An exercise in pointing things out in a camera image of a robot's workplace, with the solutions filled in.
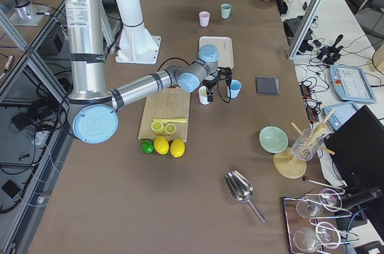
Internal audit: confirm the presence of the yellow plastic knife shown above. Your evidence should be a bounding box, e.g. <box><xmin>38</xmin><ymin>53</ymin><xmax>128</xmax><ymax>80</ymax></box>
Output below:
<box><xmin>152</xmin><ymin>118</ymin><xmax>187</xmax><ymax>123</ymax></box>

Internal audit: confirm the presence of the pale yellow cup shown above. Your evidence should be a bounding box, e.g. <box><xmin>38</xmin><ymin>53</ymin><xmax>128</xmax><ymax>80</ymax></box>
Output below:
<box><xmin>198</xmin><ymin>86</ymin><xmax>209</xmax><ymax>105</ymax></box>

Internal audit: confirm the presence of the cream rabbit tray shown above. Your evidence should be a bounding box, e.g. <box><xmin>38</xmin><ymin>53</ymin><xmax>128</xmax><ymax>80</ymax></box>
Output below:
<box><xmin>199</xmin><ymin>36</ymin><xmax>234</xmax><ymax>69</ymax></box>

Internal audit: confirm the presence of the black laptop monitor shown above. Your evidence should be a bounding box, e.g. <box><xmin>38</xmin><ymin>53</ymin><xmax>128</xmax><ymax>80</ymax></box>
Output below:
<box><xmin>325</xmin><ymin>106</ymin><xmax>383</xmax><ymax>189</ymax></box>

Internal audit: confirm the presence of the blue teach pendant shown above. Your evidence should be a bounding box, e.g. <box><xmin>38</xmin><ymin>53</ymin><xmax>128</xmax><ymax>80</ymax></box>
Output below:
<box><xmin>329</xmin><ymin>65</ymin><xmax>377</xmax><ymax>104</ymax></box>
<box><xmin>323</xmin><ymin>101</ymin><xmax>359</xmax><ymax>131</ymax></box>

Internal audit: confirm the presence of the folded grey cloth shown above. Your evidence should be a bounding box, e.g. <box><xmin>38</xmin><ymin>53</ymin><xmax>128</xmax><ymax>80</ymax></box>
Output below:
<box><xmin>256</xmin><ymin>76</ymin><xmax>280</xmax><ymax>95</ymax></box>

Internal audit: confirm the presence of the wooden cutting board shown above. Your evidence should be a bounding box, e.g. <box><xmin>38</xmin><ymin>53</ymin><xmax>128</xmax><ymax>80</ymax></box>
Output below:
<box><xmin>138</xmin><ymin>88</ymin><xmax>190</xmax><ymax>140</ymax></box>

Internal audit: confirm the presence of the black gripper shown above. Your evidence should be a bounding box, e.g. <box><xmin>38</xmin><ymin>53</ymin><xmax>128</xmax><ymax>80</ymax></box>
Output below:
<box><xmin>203</xmin><ymin>67</ymin><xmax>232</xmax><ymax>102</ymax></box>

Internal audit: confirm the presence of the aluminium frame post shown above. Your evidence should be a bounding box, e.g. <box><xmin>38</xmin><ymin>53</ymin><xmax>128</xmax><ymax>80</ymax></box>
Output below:
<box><xmin>287</xmin><ymin>0</ymin><xmax>322</xmax><ymax>61</ymax></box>

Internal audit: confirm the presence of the whole yellow lemon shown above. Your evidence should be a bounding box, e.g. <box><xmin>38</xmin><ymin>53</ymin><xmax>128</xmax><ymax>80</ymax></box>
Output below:
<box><xmin>154</xmin><ymin>136</ymin><xmax>169</xmax><ymax>155</ymax></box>
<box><xmin>170</xmin><ymin>139</ymin><xmax>185</xmax><ymax>158</ymax></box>

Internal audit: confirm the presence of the wooden cup stand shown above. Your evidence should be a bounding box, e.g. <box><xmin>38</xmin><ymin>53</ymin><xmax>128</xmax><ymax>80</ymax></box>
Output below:
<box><xmin>273</xmin><ymin>110</ymin><xmax>335</xmax><ymax>179</ymax></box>

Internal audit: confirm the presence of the lemon half near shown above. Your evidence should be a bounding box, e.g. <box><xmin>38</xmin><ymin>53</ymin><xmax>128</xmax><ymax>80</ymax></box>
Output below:
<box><xmin>151</xmin><ymin>121</ymin><xmax>165</xmax><ymax>134</ymax></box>

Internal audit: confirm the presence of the clear glass mug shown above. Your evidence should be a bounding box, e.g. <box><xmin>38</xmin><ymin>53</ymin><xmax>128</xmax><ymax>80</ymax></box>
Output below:
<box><xmin>292</xmin><ymin>129</ymin><xmax>324</xmax><ymax>161</ymax></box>

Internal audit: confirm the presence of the mint green bowl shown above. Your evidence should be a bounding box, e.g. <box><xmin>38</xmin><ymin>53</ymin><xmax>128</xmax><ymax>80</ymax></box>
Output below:
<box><xmin>259</xmin><ymin>126</ymin><xmax>288</xmax><ymax>154</ymax></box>

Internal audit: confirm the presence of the lemon half far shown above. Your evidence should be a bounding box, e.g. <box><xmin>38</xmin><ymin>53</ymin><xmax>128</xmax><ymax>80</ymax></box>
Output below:
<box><xmin>164</xmin><ymin>123</ymin><xmax>177</xmax><ymax>135</ymax></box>

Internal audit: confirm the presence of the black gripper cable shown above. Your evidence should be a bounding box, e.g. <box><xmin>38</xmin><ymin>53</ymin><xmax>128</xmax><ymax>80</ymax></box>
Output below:
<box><xmin>155</xmin><ymin>57</ymin><xmax>232</xmax><ymax>104</ymax></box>

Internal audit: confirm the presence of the metal scoop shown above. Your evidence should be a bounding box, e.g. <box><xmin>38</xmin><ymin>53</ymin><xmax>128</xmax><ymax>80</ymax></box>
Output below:
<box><xmin>224</xmin><ymin>170</ymin><xmax>266</xmax><ymax>223</ymax></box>

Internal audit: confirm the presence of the light blue cup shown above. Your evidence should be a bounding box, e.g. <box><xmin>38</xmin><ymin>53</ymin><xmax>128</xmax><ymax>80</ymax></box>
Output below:
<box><xmin>227</xmin><ymin>79</ymin><xmax>242</xmax><ymax>99</ymax></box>

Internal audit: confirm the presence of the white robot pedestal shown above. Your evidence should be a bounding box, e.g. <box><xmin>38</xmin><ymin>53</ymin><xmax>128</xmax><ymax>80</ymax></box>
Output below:
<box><xmin>116</xmin><ymin>0</ymin><xmax>161</xmax><ymax>65</ymax></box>

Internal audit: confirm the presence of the pink cup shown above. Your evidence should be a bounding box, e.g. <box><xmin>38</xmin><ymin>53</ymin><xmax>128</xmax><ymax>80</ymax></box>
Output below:
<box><xmin>199</xmin><ymin>11</ymin><xmax>211</xmax><ymax>27</ymax></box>

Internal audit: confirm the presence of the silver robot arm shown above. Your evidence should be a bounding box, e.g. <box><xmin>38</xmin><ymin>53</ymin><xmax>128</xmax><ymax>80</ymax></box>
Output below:
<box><xmin>64</xmin><ymin>0</ymin><xmax>232</xmax><ymax>144</ymax></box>
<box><xmin>1</xmin><ymin>0</ymin><xmax>42</xmax><ymax>26</ymax></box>

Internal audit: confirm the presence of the green lime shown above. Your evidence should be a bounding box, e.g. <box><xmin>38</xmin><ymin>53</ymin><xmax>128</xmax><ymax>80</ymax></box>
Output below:
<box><xmin>140</xmin><ymin>140</ymin><xmax>154</xmax><ymax>154</ymax></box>

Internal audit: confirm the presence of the wine glass rack tray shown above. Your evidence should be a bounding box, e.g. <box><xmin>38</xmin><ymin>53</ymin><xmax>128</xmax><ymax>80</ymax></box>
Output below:
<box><xmin>281</xmin><ymin>188</ymin><xmax>359</xmax><ymax>253</ymax></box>

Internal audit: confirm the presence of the mint green cup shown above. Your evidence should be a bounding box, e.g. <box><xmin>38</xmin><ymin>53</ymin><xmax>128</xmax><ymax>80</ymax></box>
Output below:
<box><xmin>220</xmin><ymin>3</ymin><xmax>232</xmax><ymax>19</ymax></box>

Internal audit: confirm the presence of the lemon half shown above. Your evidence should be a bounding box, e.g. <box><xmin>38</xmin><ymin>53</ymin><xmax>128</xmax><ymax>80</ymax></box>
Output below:
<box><xmin>164</xmin><ymin>123</ymin><xmax>177</xmax><ymax>135</ymax></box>
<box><xmin>151</xmin><ymin>121</ymin><xmax>165</xmax><ymax>134</ymax></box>

